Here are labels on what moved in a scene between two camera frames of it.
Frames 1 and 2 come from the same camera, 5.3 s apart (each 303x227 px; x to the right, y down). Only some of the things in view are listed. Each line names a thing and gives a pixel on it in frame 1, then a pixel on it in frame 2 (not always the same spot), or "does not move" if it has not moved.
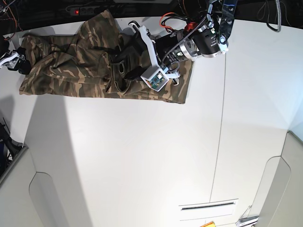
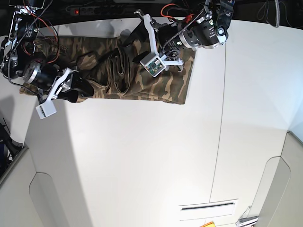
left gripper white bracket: x=23 y=66 → x=70 y=79
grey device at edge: x=245 y=221 does not move
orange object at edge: x=211 y=224 does not move
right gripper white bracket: x=137 y=46 → x=143 y=32
